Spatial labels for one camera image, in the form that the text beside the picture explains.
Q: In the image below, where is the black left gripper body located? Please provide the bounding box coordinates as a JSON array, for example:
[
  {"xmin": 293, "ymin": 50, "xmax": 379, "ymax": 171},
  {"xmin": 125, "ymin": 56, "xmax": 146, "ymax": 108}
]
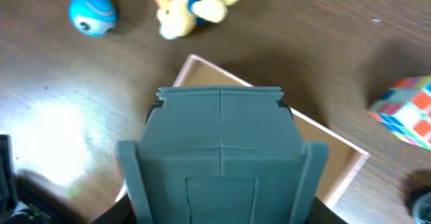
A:
[{"xmin": 1, "ymin": 135, "xmax": 50, "ymax": 224}]

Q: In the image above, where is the blue ball with eye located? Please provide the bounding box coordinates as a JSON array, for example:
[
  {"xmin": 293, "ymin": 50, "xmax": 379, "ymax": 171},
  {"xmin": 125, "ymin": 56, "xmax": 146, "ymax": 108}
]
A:
[{"xmin": 68, "ymin": 0, "xmax": 118, "ymax": 37}]

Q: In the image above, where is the yellow plush duck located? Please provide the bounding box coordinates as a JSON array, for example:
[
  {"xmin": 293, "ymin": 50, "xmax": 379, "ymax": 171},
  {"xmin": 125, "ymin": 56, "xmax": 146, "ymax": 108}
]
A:
[{"xmin": 154, "ymin": 0, "xmax": 238, "ymax": 40}]

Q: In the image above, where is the multicoloured puzzle cube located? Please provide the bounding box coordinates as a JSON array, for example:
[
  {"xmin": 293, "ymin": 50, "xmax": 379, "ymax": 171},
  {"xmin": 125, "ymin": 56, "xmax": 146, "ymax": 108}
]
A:
[{"xmin": 368, "ymin": 76, "xmax": 430, "ymax": 150}]

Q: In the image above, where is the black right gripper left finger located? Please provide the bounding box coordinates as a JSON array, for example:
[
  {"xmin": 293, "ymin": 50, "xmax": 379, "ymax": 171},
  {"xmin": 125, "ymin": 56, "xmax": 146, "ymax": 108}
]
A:
[{"xmin": 91, "ymin": 195, "xmax": 137, "ymax": 224}]

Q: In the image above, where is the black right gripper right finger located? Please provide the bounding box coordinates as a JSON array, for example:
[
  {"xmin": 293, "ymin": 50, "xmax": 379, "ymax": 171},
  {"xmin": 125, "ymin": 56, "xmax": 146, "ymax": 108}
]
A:
[{"xmin": 311, "ymin": 197, "xmax": 347, "ymax": 224}]

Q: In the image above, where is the black round ridged disc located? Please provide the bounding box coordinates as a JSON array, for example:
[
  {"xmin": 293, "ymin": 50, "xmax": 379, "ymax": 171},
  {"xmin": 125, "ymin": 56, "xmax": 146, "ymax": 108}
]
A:
[{"xmin": 406, "ymin": 188, "xmax": 430, "ymax": 224}]

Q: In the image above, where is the yellow grey toy truck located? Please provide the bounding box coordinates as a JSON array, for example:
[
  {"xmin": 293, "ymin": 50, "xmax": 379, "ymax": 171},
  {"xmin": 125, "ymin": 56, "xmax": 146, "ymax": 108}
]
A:
[{"xmin": 116, "ymin": 86, "xmax": 329, "ymax": 223}]

